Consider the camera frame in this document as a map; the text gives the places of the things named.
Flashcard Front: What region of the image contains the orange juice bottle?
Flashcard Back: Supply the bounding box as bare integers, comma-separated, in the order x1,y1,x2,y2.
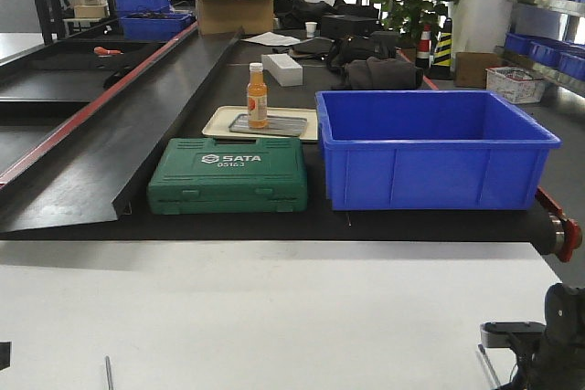
247,62,268,129

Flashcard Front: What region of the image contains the striped traffic cone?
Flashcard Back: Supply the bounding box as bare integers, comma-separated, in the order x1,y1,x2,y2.
428,17,452,80

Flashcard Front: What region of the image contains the white paper cup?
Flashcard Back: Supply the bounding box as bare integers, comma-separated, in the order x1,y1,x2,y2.
304,21,317,38

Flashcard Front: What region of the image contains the blue crate far left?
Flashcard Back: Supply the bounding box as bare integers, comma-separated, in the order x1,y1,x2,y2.
119,13,193,41

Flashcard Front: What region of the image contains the white wire basket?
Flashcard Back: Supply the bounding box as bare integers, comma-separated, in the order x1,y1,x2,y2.
486,67,547,104

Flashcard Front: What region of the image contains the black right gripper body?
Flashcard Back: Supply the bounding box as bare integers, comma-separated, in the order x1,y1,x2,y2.
480,283,584,389

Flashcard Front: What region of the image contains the red conveyor end bracket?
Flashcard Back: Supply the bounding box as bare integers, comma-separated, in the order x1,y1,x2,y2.
536,186,583,263

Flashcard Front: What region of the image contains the black sloped metal ramp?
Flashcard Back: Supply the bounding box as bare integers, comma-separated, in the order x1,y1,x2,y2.
1,26,242,233

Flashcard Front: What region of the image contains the white foam block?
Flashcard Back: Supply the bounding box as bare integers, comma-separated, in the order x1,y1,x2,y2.
261,53,303,87

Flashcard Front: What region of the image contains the screwdriver metal shaft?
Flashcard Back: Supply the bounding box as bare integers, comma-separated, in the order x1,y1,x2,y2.
104,355,114,390

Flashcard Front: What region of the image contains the green SATA tool case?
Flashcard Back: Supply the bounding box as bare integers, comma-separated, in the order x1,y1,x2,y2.
147,138,308,215

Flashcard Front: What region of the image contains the dark folded cloth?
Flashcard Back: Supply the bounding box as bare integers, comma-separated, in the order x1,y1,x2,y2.
332,57,424,90

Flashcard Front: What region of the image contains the small metal tray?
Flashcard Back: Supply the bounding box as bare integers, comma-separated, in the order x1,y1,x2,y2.
229,113,308,137

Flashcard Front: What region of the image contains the large cardboard box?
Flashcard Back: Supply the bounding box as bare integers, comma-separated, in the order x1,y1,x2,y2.
196,0,274,35

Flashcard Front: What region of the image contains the large blue plastic bin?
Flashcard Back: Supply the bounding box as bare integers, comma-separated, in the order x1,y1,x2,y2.
315,90,561,210

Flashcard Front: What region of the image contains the brown cardboard box floor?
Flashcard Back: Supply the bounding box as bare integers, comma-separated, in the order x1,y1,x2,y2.
454,52,502,89

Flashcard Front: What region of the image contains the cream plastic tray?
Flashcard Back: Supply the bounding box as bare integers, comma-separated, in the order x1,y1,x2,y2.
202,105,318,142

